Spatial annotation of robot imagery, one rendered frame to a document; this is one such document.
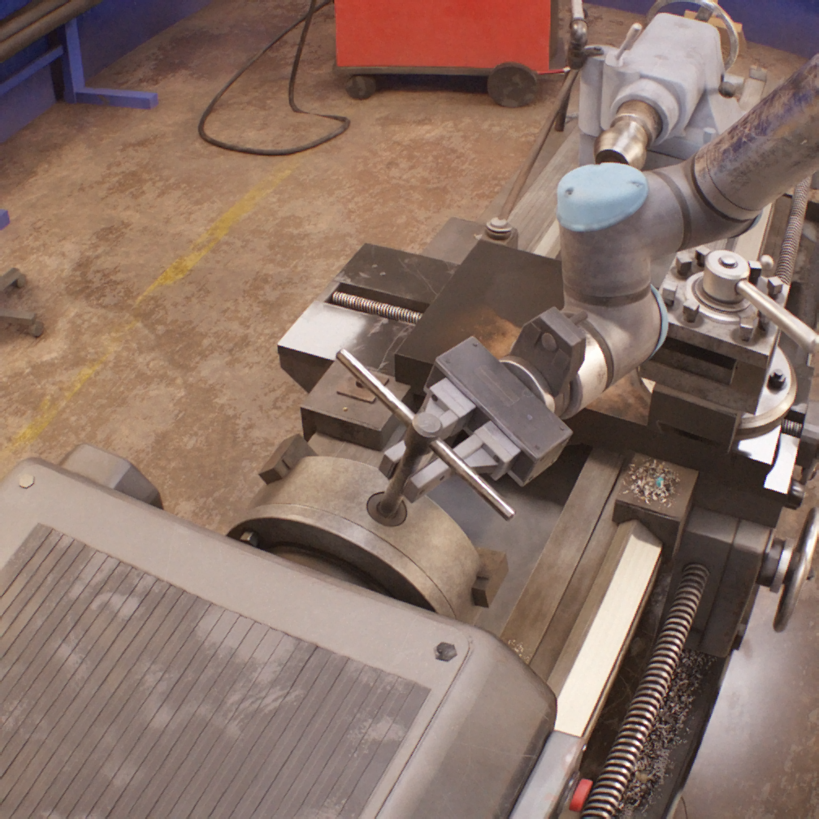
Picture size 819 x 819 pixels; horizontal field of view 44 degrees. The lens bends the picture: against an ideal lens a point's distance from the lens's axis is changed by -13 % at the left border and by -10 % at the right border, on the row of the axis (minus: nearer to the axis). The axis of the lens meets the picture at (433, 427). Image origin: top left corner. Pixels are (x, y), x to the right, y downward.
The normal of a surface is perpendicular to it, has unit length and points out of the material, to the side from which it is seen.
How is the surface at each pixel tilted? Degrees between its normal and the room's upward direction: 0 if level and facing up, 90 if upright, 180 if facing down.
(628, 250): 79
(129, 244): 0
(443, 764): 45
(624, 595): 36
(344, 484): 2
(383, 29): 90
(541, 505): 11
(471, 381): 18
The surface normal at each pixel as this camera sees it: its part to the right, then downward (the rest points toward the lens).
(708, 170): -0.95, 0.08
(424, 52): -0.07, 0.69
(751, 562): -0.40, 0.63
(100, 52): 0.92, 0.27
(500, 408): 0.26, -0.58
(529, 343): -0.68, 0.46
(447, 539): 0.65, -0.31
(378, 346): 0.00, -0.73
